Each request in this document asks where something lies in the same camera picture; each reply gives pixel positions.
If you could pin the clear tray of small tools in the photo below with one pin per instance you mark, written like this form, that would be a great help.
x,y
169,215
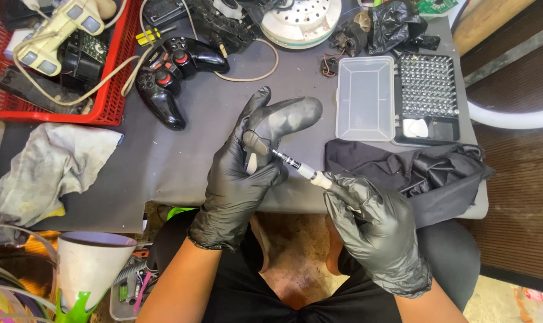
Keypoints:
x,y
128,291

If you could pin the person's black clothing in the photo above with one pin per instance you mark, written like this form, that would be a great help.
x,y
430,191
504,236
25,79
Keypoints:
x,y
235,291

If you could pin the red plastic basket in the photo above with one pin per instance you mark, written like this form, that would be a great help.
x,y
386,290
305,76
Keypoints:
x,y
114,89

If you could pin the yellow and black screwdriver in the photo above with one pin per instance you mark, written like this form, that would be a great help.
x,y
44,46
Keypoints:
x,y
148,36

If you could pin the person's right hand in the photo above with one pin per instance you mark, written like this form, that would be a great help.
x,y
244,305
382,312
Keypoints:
x,y
383,242

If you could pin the green circuit board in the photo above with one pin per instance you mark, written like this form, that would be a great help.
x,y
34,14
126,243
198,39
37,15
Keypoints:
x,y
435,5

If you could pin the black opened gamepad half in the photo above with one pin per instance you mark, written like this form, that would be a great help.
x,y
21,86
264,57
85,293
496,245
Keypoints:
x,y
222,22

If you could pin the black screwdriver bit tray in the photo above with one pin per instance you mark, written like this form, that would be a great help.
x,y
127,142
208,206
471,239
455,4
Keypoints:
x,y
426,85

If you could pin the green lamp stand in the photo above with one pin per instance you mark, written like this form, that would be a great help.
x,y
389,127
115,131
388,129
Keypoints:
x,y
76,309

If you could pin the black gamepad with red sticks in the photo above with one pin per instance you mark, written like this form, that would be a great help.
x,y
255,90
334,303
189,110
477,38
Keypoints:
x,y
181,67

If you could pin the dirty grey rag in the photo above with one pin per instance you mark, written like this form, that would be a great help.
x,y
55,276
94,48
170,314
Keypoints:
x,y
51,166

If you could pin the beige gamepad with grey buttons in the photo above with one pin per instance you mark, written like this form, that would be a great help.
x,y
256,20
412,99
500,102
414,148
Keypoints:
x,y
56,36

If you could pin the clear plastic case lid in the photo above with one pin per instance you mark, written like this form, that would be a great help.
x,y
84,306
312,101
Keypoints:
x,y
365,101

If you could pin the black cloth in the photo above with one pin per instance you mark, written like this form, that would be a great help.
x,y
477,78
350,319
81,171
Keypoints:
x,y
433,175

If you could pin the black part with circuit board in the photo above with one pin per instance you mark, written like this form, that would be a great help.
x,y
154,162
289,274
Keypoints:
x,y
85,56

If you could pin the white curved chair rim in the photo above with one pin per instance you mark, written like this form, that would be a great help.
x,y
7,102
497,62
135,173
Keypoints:
x,y
509,117

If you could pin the white round perforated appliance part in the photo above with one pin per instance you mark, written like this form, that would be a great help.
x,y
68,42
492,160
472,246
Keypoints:
x,y
305,22

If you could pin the dark grey gamepad shell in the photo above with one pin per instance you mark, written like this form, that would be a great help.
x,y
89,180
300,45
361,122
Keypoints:
x,y
289,116

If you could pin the small black motor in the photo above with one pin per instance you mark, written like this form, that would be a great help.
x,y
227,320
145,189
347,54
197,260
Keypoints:
x,y
350,38

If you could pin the crumpled black plastic bag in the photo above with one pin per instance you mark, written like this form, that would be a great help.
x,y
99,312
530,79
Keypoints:
x,y
392,22

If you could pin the grey metal bar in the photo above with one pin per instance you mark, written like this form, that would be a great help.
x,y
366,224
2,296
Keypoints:
x,y
507,57

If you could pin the long black remote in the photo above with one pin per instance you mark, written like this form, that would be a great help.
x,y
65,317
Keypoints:
x,y
38,89

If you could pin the black flat device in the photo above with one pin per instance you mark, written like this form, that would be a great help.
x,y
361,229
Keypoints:
x,y
163,11

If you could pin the wooden plank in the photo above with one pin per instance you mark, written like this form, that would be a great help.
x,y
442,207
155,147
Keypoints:
x,y
487,22

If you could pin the white plastic pick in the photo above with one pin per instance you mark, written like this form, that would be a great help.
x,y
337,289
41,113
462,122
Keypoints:
x,y
418,128

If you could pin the person's left hand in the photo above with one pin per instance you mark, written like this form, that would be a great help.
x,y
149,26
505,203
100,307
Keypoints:
x,y
229,188

